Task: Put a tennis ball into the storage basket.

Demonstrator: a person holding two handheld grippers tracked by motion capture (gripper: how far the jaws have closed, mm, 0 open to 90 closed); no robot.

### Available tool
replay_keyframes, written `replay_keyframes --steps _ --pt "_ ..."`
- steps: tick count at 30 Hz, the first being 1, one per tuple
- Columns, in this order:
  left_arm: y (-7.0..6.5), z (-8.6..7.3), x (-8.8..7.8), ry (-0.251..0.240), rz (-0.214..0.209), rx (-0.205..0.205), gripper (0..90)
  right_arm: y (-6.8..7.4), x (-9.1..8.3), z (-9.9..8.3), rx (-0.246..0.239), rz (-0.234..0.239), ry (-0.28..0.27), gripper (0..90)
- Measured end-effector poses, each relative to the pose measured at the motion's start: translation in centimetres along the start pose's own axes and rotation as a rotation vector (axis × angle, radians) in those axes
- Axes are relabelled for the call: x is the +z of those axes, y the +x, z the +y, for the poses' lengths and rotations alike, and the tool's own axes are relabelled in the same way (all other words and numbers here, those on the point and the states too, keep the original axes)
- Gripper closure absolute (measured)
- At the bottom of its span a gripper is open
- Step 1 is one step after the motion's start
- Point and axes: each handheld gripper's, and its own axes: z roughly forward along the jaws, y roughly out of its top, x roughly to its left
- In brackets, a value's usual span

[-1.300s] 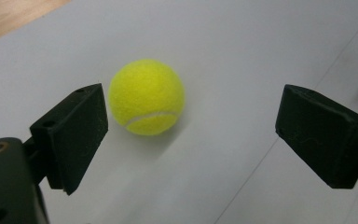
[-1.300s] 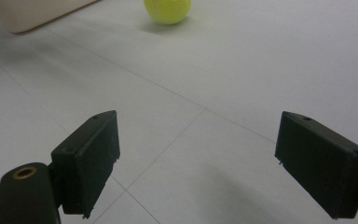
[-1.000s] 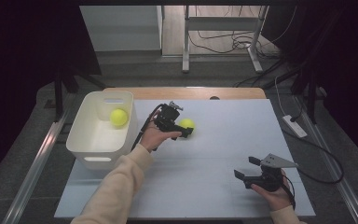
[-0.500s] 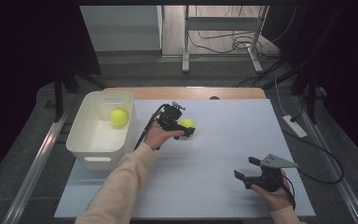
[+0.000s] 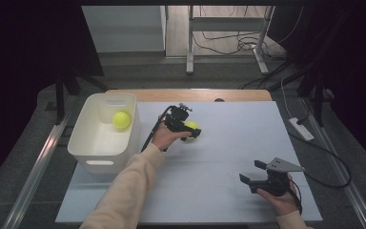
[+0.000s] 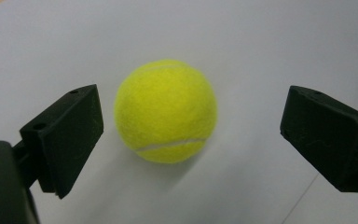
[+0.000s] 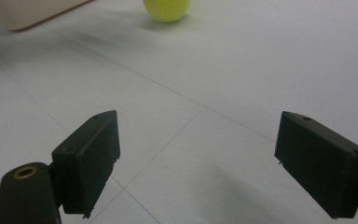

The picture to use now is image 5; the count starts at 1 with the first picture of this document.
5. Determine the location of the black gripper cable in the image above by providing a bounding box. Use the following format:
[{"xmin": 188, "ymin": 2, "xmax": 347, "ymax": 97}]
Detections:
[
  {"xmin": 287, "ymin": 131, "xmax": 353, "ymax": 189},
  {"xmin": 140, "ymin": 105, "xmax": 174, "ymax": 154}
]

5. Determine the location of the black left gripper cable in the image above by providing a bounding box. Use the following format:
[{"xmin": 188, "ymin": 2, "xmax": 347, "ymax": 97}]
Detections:
[{"xmin": 140, "ymin": 105, "xmax": 174, "ymax": 154}]

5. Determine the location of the white table mat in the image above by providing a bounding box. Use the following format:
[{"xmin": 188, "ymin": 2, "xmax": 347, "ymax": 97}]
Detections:
[{"xmin": 54, "ymin": 100, "xmax": 324, "ymax": 224}]

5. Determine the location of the white power strip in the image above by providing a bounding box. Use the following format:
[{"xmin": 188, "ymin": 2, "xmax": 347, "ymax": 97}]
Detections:
[{"xmin": 288, "ymin": 116, "xmax": 315, "ymax": 142}]

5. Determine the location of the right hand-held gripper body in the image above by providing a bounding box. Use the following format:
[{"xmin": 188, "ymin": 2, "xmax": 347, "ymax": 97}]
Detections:
[{"xmin": 248, "ymin": 156, "xmax": 306, "ymax": 198}]

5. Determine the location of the person's right hand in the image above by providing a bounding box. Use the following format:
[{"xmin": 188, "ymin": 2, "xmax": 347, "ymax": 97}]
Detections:
[{"xmin": 254, "ymin": 180, "xmax": 300, "ymax": 218}]

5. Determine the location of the white plastic bin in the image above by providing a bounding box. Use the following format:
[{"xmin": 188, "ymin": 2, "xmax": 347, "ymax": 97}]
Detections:
[{"xmin": 67, "ymin": 92, "xmax": 141, "ymax": 176}]

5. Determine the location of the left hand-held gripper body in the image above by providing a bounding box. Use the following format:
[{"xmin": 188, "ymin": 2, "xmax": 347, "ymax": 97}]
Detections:
[{"xmin": 163, "ymin": 102, "xmax": 194, "ymax": 134}]

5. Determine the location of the white cabinet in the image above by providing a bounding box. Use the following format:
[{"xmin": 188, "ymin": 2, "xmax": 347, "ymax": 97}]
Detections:
[{"xmin": 81, "ymin": 5, "xmax": 167, "ymax": 53}]

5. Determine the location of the yellow tennis ball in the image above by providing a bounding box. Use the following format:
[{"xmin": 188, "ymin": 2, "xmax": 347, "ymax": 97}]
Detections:
[
  {"xmin": 112, "ymin": 110, "xmax": 132, "ymax": 131},
  {"xmin": 184, "ymin": 120, "xmax": 201, "ymax": 143}
]

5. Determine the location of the white metal desk frame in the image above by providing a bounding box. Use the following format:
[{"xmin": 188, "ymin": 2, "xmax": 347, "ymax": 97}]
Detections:
[{"xmin": 185, "ymin": 5, "xmax": 276, "ymax": 76}]

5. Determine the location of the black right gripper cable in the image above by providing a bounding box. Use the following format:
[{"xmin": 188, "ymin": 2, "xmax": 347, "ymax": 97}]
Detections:
[{"xmin": 287, "ymin": 131, "xmax": 353, "ymax": 189}]

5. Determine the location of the metal floor rail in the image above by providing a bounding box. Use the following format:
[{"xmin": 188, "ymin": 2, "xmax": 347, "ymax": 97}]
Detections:
[
  {"xmin": 299, "ymin": 94, "xmax": 366, "ymax": 229},
  {"xmin": 1, "ymin": 94, "xmax": 78, "ymax": 229}
]

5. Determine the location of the tangle of black floor cables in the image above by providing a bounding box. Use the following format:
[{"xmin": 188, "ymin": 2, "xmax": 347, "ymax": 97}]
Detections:
[{"xmin": 192, "ymin": 5, "xmax": 304, "ymax": 63}]

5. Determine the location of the black stand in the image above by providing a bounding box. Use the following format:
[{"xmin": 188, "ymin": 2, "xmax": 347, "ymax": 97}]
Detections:
[
  {"xmin": 295, "ymin": 60, "xmax": 336, "ymax": 128},
  {"xmin": 52, "ymin": 61, "xmax": 110, "ymax": 126}
]

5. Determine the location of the person's left hand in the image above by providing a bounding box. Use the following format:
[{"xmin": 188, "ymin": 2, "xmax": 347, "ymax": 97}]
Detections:
[{"xmin": 151, "ymin": 121, "xmax": 193, "ymax": 153}]

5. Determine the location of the thin black wrist strap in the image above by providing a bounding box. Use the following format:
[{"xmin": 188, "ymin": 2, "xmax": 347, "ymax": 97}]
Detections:
[{"xmin": 288, "ymin": 178, "xmax": 304, "ymax": 215}]

